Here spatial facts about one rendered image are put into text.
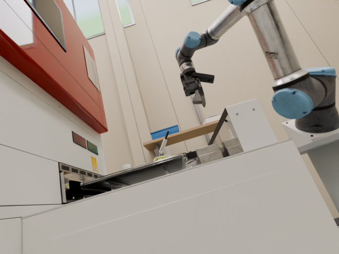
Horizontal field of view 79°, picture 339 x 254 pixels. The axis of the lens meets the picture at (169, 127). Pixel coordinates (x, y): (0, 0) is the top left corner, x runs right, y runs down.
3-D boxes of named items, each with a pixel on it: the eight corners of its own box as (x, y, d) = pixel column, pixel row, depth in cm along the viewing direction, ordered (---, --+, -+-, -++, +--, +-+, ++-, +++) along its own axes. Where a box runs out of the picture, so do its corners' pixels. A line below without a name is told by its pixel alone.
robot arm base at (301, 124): (317, 113, 91) (316, 92, 87) (351, 123, 77) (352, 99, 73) (286, 124, 89) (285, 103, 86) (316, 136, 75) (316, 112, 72)
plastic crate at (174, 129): (181, 138, 265) (179, 130, 269) (180, 132, 242) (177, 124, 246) (156, 145, 266) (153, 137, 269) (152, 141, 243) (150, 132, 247)
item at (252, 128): (245, 154, 52) (225, 106, 56) (214, 177, 103) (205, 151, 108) (280, 144, 52) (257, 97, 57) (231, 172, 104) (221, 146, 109)
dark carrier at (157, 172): (83, 184, 68) (83, 183, 69) (115, 189, 101) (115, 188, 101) (182, 156, 70) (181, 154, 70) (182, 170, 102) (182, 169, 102)
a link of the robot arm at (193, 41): (200, 26, 102) (192, 43, 111) (183, 31, 97) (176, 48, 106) (210, 38, 100) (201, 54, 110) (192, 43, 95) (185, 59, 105)
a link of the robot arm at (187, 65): (192, 68, 113) (193, 59, 105) (195, 75, 111) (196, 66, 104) (179, 72, 113) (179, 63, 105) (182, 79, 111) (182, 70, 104)
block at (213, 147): (198, 156, 71) (195, 148, 72) (197, 158, 74) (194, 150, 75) (220, 150, 71) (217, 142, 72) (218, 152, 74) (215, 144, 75)
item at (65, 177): (61, 203, 61) (58, 172, 64) (110, 202, 102) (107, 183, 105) (66, 201, 61) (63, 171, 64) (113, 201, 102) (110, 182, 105)
